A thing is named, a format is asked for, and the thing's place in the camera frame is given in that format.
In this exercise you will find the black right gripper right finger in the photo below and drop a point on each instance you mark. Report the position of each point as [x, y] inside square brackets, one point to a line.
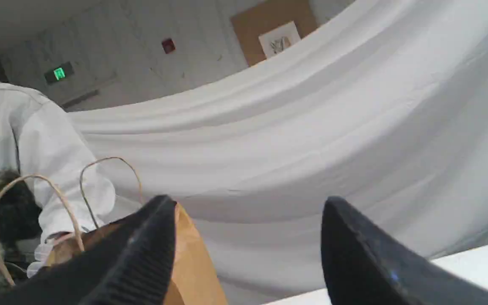
[363, 265]

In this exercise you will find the red wall alarm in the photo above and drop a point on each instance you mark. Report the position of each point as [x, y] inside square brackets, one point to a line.
[168, 46]

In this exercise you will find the person in white shirt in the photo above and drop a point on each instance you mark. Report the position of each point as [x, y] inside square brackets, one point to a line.
[38, 138]

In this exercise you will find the brown paper bag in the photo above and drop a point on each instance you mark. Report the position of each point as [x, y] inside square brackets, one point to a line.
[194, 280]

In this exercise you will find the green exit sign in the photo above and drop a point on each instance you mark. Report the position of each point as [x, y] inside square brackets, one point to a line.
[59, 73]

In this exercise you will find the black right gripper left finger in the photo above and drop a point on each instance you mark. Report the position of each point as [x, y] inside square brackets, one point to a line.
[132, 265]

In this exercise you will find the brown board with paper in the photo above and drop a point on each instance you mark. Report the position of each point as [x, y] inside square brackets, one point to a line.
[267, 16]

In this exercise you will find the white backdrop cloth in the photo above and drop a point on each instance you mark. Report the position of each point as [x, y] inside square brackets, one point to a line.
[385, 105]

